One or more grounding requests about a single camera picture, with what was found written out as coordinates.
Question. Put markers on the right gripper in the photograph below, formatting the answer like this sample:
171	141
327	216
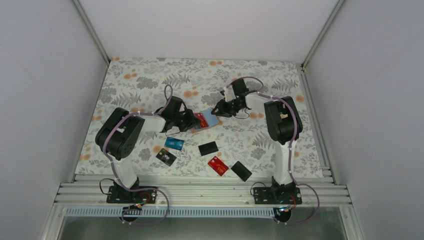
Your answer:
222	110

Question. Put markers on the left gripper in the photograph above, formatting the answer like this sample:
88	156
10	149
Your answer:
191	123

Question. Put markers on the red VIP card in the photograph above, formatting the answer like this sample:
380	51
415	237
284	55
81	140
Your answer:
202	121
218	166

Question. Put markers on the brown leather card holder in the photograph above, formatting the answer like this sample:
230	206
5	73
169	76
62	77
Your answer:
207	120

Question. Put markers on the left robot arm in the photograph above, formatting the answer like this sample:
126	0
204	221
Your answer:
119	134

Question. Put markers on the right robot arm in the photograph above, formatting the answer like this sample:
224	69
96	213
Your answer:
283	124

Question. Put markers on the blue card upper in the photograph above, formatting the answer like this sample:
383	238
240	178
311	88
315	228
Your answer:
174	143

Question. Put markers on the black card centre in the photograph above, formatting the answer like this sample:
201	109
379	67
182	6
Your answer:
208	148

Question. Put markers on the black VIP card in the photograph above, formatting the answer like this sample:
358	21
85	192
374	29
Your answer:
166	157

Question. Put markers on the black card right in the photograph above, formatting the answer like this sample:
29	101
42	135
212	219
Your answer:
241	171

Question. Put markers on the floral table mat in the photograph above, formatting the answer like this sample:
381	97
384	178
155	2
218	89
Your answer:
137	84

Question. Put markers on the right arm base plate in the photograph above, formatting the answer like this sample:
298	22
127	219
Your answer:
265	196

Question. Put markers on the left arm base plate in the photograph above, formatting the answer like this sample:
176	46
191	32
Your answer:
118	195

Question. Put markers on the aluminium rail frame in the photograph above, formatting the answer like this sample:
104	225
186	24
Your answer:
191	196

